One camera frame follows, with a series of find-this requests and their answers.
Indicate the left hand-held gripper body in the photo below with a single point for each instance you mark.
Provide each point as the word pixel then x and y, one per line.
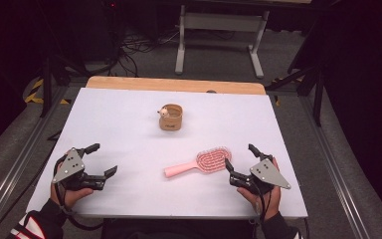
pixel 69 166

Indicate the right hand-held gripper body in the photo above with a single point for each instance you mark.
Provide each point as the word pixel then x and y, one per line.
pixel 267 174

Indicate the pink hairbrush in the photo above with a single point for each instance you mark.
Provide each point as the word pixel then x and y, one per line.
pixel 209 161

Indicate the tan round holder cup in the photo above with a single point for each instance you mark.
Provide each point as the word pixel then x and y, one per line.
pixel 170 119

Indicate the person's right hand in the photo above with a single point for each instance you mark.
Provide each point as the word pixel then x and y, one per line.
pixel 268 200

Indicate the person's left hand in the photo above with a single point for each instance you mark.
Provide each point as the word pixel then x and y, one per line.
pixel 70 196

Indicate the yellow black hazard tape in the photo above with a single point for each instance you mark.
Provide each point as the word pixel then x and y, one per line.
pixel 277 99
pixel 33 96

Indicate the black metal stand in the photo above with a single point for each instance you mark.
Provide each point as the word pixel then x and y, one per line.
pixel 317 96
pixel 48 83

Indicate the person's dark lap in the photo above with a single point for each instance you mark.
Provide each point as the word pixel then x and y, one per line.
pixel 179 229

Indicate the wooden table edge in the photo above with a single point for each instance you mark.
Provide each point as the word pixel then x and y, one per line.
pixel 175 84

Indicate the aluminium floor rail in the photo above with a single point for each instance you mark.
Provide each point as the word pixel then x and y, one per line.
pixel 338 172
pixel 16 166

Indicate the grey metal stand frame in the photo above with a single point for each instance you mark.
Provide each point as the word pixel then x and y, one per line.
pixel 224 21

